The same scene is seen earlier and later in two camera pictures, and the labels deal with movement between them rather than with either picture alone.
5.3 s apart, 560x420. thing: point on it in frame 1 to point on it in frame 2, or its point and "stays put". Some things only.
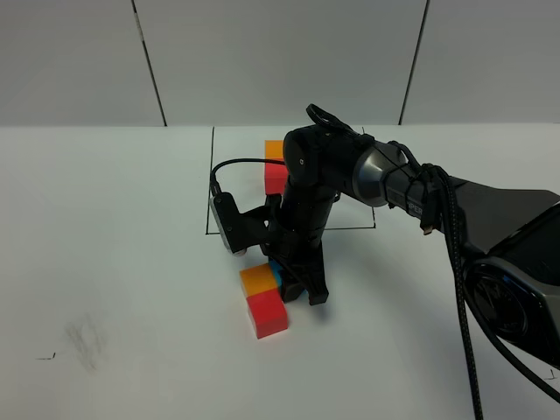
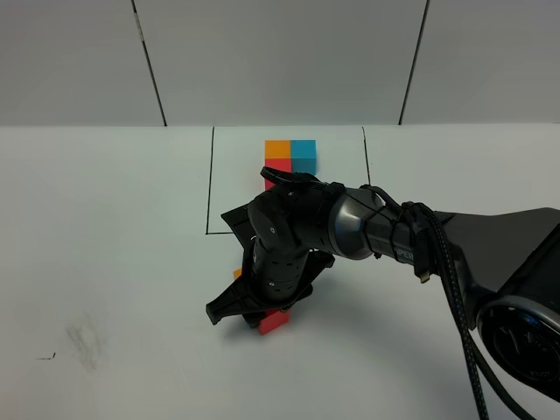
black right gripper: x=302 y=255 to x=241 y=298
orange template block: x=274 y=150 stays put
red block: x=268 y=312 stays put
